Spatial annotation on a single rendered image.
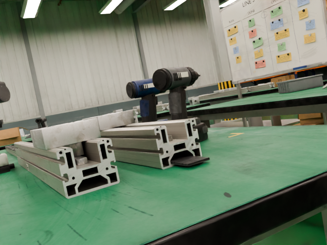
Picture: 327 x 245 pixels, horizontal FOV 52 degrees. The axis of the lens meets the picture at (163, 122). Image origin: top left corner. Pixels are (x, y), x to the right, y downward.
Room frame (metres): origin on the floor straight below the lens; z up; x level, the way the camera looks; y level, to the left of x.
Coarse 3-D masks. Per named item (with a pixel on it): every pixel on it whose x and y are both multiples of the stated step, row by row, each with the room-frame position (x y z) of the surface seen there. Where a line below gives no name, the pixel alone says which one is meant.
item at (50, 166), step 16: (16, 144) 1.19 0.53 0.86; (32, 144) 0.90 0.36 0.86; (96, 144) 0.60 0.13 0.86; (32, 160) 0.87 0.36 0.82; (48, 160) 0.65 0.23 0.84; (64, 160) 0.57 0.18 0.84; (80, 160) 0.62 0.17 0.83; (96, 160) 0.62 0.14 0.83; (112, 160) 0.61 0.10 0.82; (48, 176) 0.69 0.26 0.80; (64, 176) 0.60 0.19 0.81; (80, 176) 0.58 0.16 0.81; (96, 176) 0.66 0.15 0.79; (112, 176) 0.63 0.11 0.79; (64, 192) 0.57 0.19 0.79; (80, 192) 0.58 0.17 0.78
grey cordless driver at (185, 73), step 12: (156, 72) 0.89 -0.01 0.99; (168, 72) 0.89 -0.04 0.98; (180, 72) 0.92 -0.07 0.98; (192, 72) 0.97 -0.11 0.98; (156, 84) 0.90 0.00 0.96; (168, 84) 0.88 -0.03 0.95; (180, 84) 0.92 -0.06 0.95; (192, 84) 0.98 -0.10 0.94; (168, 96) 0.92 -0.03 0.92; (180, 96) 0.92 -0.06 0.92; (180, 108) 0.91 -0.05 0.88; (204, 132) 0.95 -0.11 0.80
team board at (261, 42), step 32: (256, 0) 3.92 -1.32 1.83; (288, 0) 3.54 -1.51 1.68; (320, 0) 3.21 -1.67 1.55; (224, 32) 4.51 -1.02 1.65; (256, 32) 4.00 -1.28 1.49; (288, 32) 3.60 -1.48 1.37; (320, 32) 3.26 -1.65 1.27; (256, 64) 4.08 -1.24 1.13; (288, 64) 3.66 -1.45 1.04; (320, 64) 3.27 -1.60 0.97
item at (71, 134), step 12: (84, 120) 0.68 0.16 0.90; (96, 120) 0.68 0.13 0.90; (36, 132) 0.68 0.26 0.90; (48, 132) 0.63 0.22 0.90; (60, 132) 0.64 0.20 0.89; (72, 132) 0.65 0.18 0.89; (84, 132) 0.66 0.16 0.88; (96, 132) 0.67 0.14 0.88; (36, 144) 0.71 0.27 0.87; (48, 144) 0.63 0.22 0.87; (60, 144) 0.64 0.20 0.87; (72, 144) 0.66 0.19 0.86
